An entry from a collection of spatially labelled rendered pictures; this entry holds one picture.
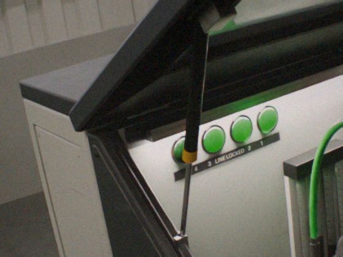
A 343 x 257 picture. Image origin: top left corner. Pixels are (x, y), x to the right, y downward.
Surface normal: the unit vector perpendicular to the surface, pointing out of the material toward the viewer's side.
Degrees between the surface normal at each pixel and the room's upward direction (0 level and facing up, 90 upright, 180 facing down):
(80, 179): 90
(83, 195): 90
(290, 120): 90
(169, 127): 90
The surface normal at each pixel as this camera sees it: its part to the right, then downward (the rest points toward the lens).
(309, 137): 0.54, 0.18
